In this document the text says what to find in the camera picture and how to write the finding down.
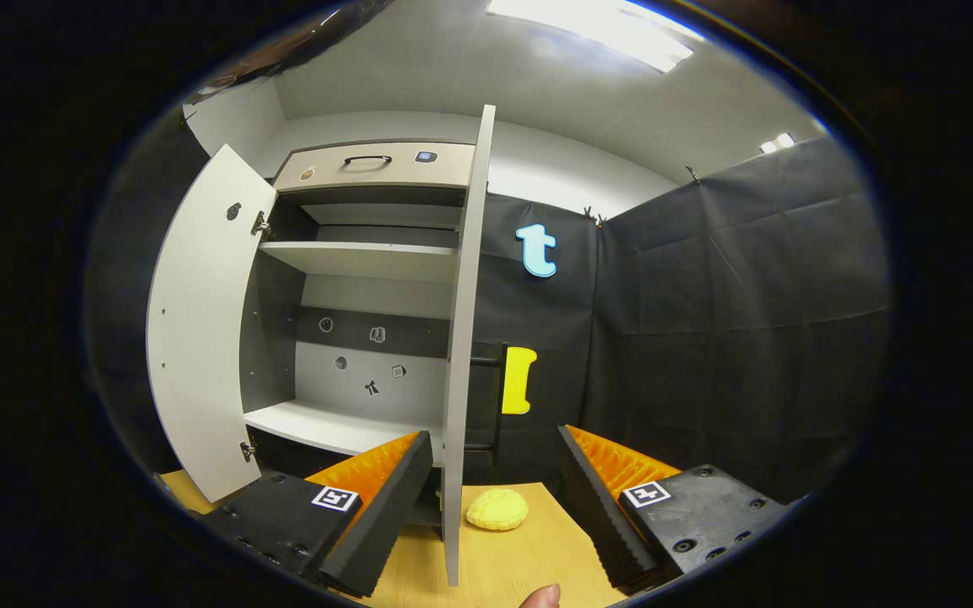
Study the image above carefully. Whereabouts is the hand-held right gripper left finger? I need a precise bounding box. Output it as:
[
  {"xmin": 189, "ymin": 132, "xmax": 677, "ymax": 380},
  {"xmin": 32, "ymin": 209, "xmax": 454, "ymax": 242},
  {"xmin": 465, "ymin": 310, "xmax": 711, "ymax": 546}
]
[{"xmin": 199, "ymin": 429, "xmax": 435, "ymax": 598}]

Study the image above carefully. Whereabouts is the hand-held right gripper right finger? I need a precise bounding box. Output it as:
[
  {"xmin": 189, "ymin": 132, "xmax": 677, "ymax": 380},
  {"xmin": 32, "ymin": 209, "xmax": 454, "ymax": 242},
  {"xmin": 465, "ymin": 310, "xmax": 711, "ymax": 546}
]
[{"xmin": 556, "ymin": 424, "xmax": 793, "ymax": 594}]

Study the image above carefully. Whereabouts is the beige cabinet drawer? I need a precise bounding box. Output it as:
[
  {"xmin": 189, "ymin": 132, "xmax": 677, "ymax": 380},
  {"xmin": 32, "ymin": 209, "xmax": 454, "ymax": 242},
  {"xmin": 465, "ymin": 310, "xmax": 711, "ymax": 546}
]
[{"xmin": 273, "ymin": 141, "xmax": 477, "ymax": 193}]

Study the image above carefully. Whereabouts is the long ceiling light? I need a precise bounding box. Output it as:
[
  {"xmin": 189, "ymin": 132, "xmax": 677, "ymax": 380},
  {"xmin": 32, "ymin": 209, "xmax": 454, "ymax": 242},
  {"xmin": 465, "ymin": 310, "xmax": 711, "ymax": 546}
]
[{"xmin": 486, "ymin": 0, "xmax": 694, "ymax": 73}]

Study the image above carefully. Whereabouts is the white and grey cabinet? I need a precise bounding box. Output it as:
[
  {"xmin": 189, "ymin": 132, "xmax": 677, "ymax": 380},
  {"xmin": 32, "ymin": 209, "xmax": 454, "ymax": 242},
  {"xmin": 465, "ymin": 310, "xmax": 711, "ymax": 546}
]
[{"xmin": 237, "ymin": 139, "xmax": 496, "ymax": 529}]

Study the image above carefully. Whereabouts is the white cabinet door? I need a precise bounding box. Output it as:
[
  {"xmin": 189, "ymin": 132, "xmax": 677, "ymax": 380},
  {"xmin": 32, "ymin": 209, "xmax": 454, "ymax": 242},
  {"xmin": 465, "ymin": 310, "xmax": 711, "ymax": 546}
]
[
  {"xmin": 440, "ymin": 104, "xmax": 497, "ymax": 588},
  {"xmin": 146, "ymin": 144, "xmax": 278, "ymax": 505}
]

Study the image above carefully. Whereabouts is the yellow bun-shaped toy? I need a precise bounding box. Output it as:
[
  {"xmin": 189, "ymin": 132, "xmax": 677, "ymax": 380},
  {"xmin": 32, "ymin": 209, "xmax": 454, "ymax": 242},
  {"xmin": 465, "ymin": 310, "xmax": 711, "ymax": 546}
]
[{"xmin": 465, "ymin": 488, "xmax": 530, "ymax": 532}]

